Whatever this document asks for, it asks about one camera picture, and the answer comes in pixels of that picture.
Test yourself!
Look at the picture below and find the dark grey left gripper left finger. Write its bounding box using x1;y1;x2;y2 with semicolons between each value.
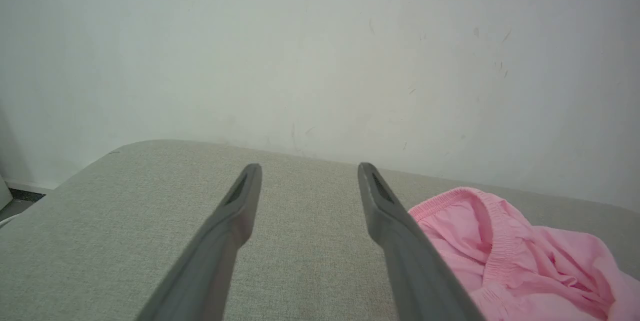
136;163;263;321

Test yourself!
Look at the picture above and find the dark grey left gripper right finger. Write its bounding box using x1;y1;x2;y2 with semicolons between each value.
357;162;486;321

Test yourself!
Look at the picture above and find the pink garment with elastic waistband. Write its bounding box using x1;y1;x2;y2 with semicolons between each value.
408;186;640;321

